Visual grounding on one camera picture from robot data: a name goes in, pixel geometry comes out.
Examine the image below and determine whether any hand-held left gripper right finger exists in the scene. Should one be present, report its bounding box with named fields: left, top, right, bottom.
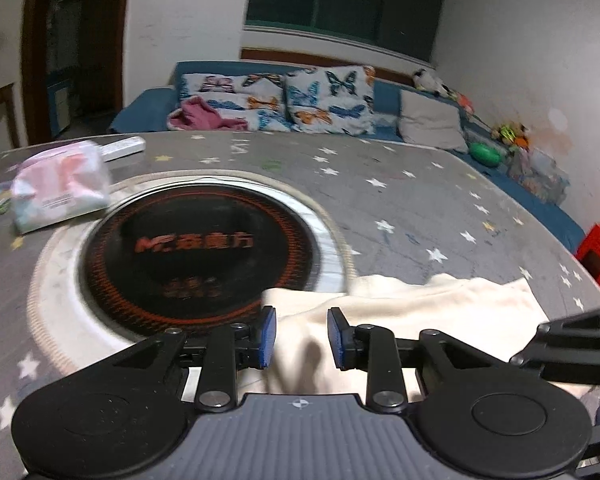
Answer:
left=327, top=306, right=511, bottom=410

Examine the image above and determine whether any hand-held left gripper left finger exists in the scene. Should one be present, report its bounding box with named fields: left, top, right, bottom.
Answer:
left=92, top=305, right=277, bottom=410

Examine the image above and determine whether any cream cloth garment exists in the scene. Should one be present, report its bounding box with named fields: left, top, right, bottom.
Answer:
left=262, top=273, right=549, bottom=407

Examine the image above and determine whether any round black induction cooktop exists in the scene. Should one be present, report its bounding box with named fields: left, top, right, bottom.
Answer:
left=77, top=181, right=332, bottom=341

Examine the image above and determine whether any grey star-printed tablecloth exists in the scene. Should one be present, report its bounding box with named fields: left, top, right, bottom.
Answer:
left=0, top=130, right=600, bottom=480

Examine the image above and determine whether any clear plastic toy bag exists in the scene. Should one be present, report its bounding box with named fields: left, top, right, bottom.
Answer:
left=507, top=149, right=572, bottom=207

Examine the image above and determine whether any green round toy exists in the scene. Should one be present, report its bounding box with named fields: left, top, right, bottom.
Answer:
left=468, top=142, right=504, bottom=167

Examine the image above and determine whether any yellow green toy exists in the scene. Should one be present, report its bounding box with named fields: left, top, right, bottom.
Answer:
left=492, top=122, right=531, bottom=149

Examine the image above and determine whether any pink garment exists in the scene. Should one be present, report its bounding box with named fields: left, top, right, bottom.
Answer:
left=167, top=97, right=251, bottom=132

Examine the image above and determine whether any white remote control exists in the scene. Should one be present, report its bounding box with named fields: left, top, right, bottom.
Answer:
left=99, top=135, right=147, bottom=163

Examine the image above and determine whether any plain grey pillow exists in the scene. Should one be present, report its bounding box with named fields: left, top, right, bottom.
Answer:
left=398, top=89, right=470, bottom=154

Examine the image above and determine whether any square butterfly print pillow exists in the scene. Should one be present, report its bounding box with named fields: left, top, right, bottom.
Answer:
left=283, top=64, right=377, bottom=136

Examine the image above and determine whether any wide butterfly print pillow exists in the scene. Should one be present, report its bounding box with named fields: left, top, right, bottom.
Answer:
left=167, top=72, right=294, bottom=133

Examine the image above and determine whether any pink tissue pack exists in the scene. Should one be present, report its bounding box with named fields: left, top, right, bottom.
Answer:
left=11, top=141, right=112, bottom=235

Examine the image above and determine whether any blue sofa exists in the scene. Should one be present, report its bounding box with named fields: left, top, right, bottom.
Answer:
left=108, top=61, right=587, bottom=257

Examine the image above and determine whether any white plush toy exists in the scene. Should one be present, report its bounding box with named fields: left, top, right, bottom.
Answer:
left=412, top=67, right=457, bottom=97

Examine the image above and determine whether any blue cabinet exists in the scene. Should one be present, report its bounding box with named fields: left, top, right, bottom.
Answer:
left=47, top=72, right=74, bottom=139

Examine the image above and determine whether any dark window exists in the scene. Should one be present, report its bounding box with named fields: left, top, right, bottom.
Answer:
left=244, top=0, right=451, bottom=64

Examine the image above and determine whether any brown wooden door frame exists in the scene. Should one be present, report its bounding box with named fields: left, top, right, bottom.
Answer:
left=19, top=0, right=134, bottom=147

